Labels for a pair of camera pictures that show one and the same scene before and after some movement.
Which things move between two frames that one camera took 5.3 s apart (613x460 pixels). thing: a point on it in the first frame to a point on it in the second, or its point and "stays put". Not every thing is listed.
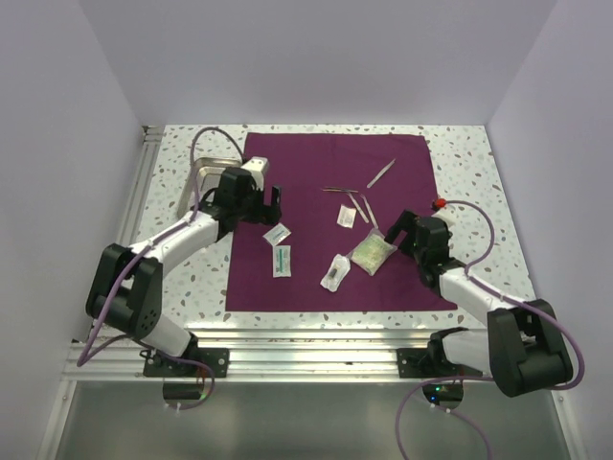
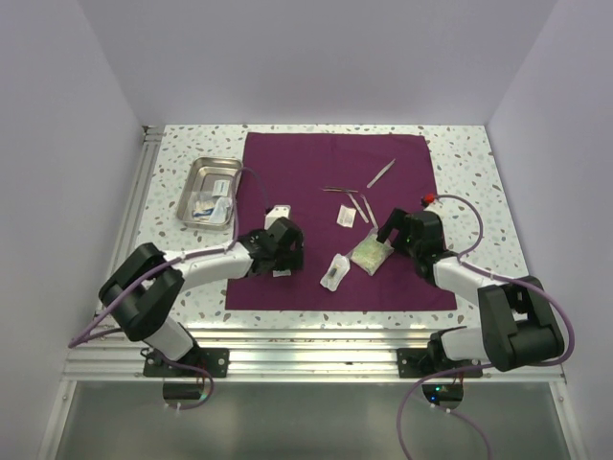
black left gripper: [262, 214] to [292, 259]
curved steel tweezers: [355, 203] stays put
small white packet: [347, 217] stays put
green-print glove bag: [373, 253] stays put
